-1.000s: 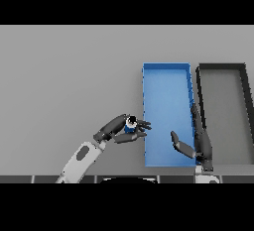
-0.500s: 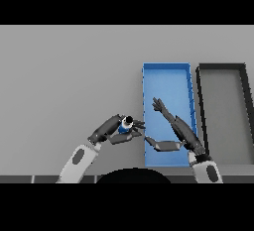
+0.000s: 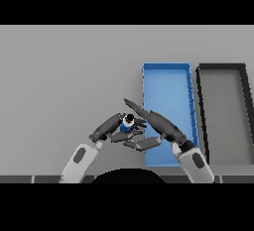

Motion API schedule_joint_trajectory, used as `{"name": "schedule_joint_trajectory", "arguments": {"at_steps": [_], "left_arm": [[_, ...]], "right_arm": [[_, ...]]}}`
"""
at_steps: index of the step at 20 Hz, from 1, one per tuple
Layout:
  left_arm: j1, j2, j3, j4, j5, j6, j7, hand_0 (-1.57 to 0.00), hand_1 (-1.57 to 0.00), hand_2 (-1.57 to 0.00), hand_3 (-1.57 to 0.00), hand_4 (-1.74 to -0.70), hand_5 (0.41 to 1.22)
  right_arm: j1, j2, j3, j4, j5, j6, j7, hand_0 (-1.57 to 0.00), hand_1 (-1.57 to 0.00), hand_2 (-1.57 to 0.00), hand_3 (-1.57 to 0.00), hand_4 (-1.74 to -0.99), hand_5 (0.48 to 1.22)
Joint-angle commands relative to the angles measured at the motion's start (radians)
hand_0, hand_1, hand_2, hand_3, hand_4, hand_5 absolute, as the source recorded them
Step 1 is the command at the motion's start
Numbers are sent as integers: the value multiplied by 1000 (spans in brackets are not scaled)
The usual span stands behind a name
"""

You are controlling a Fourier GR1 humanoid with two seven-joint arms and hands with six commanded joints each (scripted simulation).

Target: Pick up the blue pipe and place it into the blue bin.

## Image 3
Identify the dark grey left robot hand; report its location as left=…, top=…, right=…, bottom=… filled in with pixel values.
left=88, top=112, right=148, bottom=144

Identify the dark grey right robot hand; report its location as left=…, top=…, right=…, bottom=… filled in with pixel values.
left=122, top=97, right=198, bottom=154

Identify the blue pipe with pale ring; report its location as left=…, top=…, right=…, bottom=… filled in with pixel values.
left=118, top=113, right=136, bottom=134

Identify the blue bin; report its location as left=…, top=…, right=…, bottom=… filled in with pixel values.
left=142, top=61, right=200, bottom=168

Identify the dark grey bin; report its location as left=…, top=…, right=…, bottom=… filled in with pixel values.
left=195, top=62, right=254, bottom=168

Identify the flat black rounded shape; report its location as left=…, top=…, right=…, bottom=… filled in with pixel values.
left=89, top=168, right=168, bottom=184

